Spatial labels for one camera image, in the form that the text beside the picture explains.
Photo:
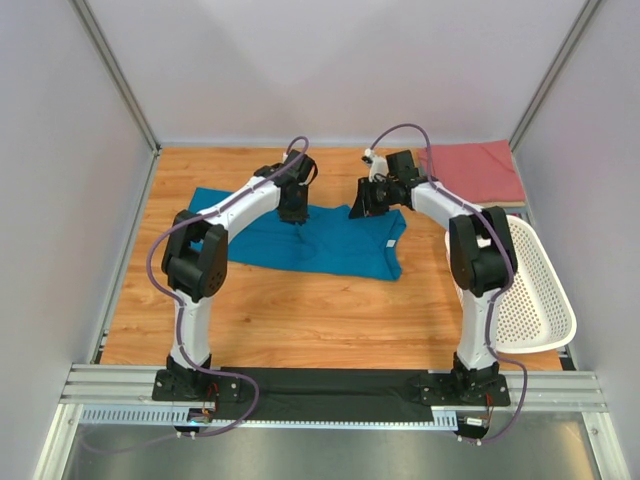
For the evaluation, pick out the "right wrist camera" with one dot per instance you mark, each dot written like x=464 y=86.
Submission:
x=377 y=165

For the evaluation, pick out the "aluminium frame post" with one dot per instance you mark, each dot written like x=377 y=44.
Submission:
x=568 y=46
x=100 y=42

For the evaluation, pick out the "white perforated basket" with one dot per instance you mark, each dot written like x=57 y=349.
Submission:
x=535 y=314

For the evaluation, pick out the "left aluminium frame post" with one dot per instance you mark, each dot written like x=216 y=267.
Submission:
x=100 y=42

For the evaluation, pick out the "grey slotted cable duct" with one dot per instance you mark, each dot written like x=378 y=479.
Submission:
x=182 y=416

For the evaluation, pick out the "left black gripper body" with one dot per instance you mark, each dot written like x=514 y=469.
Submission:
x=292 y=212

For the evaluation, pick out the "folded red t shirt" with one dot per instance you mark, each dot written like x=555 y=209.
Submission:
x=478 y=172

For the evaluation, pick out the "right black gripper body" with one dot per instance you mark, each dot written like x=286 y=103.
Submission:
x=368 y=195

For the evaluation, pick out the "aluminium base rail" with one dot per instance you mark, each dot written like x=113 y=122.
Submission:
x=537 y=391

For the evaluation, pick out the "right aluminium frame post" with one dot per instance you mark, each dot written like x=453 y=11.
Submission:
x=568 y=46

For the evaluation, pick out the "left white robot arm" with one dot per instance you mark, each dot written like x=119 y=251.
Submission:
x=195 y=262

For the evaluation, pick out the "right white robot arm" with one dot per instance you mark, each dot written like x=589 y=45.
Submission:
x=482 y=262

